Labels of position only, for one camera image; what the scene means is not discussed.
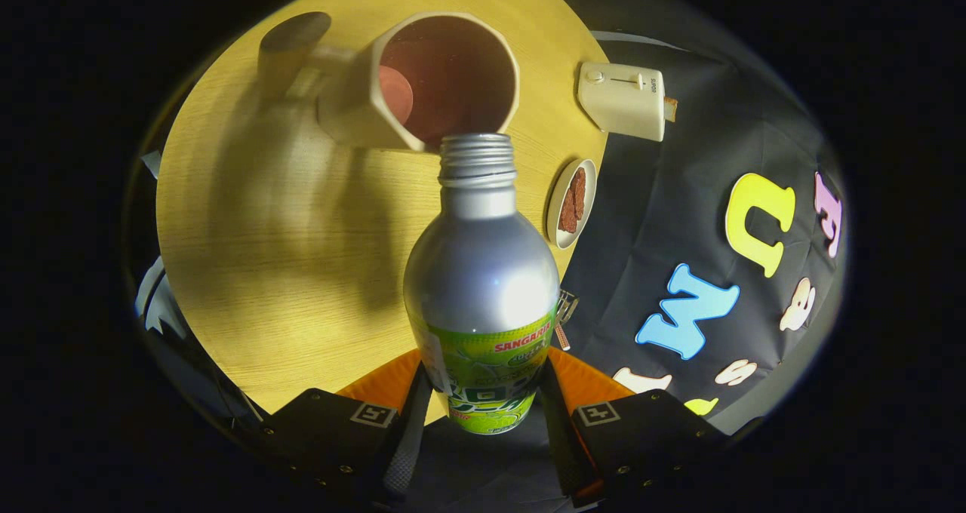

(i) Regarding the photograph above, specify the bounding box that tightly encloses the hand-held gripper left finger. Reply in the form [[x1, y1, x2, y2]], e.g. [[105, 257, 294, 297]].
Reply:
[[260, 347, 435, 508]]

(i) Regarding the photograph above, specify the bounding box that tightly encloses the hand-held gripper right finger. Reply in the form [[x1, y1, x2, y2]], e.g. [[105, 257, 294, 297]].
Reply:
[[537, 347, 733, 508]]

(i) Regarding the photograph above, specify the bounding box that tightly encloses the silver juice bottle green label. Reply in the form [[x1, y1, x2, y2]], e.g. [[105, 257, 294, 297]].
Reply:
[[402, 133, 561, 436]]

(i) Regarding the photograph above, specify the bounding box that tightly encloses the beige cup with handle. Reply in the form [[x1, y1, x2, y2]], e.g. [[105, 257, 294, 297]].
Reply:
[[257, 11, 521, 153]]

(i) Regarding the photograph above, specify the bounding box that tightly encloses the white round plate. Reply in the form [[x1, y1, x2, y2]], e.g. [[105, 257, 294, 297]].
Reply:
[[545, 158, 598, 250]]

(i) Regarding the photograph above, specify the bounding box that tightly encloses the wooden table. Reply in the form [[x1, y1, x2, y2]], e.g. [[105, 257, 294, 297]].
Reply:
[[155, 0, 611, 427]]

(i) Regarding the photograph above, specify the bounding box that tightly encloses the cream toaster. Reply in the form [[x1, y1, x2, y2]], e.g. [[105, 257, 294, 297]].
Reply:
[[577, 61, 666, 143]]

